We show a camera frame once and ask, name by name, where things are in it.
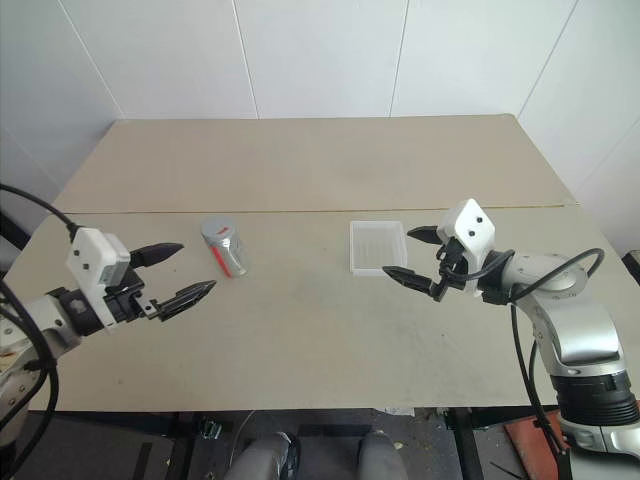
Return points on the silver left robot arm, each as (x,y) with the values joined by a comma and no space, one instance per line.
(50,320)

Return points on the grey rounded robot leg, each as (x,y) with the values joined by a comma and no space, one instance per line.
(267,457)
(382,457)

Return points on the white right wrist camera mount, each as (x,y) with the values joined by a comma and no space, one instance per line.
(472,227)

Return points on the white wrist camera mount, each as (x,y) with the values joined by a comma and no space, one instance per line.
(472,227)
(90,255)

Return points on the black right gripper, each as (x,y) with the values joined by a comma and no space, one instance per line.
(450,265)

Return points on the red floor object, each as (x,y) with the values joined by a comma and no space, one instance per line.
(532,450)

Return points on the clear plastic tray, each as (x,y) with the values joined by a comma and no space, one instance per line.
(377,247)

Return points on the black table leg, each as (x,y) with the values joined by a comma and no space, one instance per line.
(467,445)

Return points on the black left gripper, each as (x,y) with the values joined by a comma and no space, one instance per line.
(122,304)

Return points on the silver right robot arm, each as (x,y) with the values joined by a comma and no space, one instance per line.
(570,310)

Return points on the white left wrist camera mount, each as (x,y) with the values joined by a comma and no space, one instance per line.
(90,255)

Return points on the silver red can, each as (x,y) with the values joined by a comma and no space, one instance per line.
(225,246)

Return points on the small green floor object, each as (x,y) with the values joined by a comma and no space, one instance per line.
(211,429)

